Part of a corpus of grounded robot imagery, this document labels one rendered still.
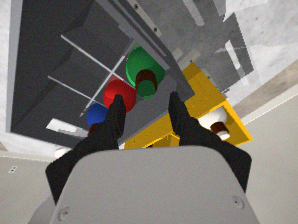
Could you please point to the white bottle with dark brown cap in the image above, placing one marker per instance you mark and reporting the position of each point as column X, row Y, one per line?
column 215, row 121

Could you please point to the blue bottle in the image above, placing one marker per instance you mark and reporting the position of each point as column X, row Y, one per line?
column 95, row 115

